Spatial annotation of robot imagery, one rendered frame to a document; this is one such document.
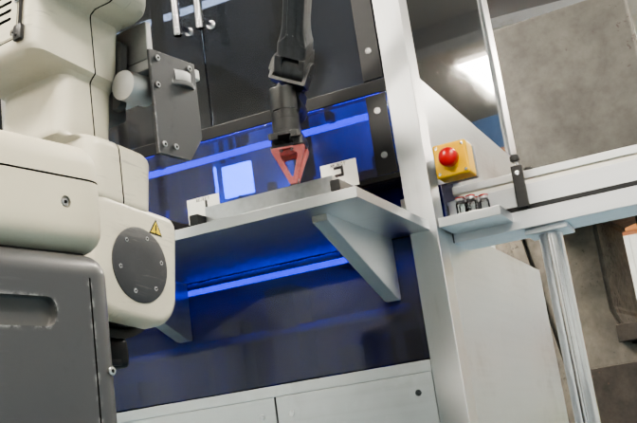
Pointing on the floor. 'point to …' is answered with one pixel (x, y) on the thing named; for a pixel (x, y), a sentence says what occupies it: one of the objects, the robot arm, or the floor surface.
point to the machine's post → (420, 188)
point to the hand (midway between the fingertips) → (294, 180)
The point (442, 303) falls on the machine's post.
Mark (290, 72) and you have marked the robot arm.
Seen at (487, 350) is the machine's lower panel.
